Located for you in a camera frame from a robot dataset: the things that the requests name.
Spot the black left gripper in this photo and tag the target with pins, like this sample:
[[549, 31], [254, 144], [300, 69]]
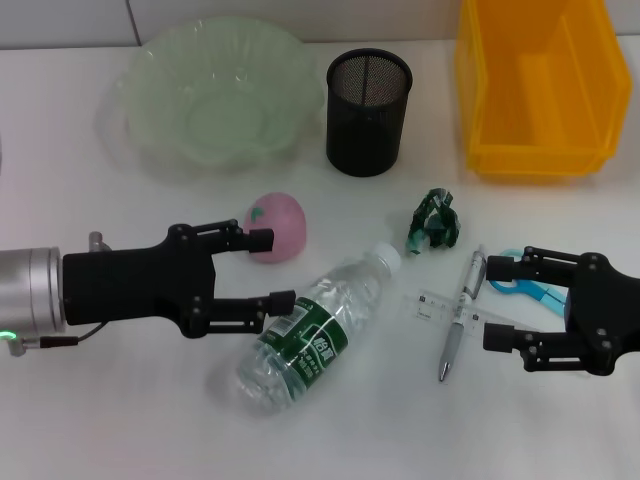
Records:
[[135, 285]]

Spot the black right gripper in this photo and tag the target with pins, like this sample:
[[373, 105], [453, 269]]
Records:
[[605, 315]]

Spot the blue scissors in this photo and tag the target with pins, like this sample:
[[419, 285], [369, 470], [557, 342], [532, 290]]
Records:
[[545, 295]]

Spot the silver retractable pen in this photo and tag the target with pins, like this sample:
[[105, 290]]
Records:
[[457, 330]]

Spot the pink peach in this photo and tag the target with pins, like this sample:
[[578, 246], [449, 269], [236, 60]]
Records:
[[285, 220]]

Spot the clear plastic ruler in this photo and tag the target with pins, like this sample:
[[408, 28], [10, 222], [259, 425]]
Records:
[[430, 305]]

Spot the clear water bottle green label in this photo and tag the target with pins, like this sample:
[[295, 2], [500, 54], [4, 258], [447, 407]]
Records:
[[305, 340]]

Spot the green plastic wrapper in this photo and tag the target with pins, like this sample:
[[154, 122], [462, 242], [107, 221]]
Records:
[[435, 220]]

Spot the black mesh pen holder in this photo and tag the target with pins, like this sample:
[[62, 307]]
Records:
[[365, 125]]

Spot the translucent green fruit plate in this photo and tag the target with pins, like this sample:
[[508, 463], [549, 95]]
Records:
[[165, 75]]

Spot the yellow plastic bin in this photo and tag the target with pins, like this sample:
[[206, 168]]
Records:
[[525, 150]]

